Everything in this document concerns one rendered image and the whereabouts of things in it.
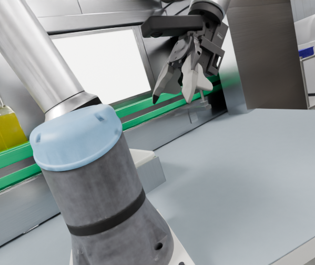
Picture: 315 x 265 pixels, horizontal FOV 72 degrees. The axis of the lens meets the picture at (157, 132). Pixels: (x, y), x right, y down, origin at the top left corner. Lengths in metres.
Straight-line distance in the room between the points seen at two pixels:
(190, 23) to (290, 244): 0.40
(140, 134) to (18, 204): 0.48
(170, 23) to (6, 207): 0.58
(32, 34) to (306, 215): 0.53
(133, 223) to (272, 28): 1.34
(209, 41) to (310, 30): 4.21
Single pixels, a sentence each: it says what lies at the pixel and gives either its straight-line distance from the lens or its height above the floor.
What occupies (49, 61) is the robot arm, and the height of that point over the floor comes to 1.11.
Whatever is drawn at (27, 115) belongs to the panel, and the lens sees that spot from 0.95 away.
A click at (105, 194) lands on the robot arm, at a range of 0.28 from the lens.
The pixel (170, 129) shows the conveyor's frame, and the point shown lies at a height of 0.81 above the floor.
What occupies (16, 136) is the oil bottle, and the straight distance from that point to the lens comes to 0.80.
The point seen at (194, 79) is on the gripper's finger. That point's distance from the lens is 0.38.
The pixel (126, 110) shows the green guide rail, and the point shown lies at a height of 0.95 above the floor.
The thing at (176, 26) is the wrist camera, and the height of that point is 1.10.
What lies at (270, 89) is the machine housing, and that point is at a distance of 1.37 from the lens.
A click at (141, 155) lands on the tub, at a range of 0.67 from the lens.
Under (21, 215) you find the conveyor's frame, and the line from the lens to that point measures 0.71.
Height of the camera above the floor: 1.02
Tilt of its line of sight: 12 degrees down
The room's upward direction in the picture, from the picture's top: 18 degrees counter-clockwise
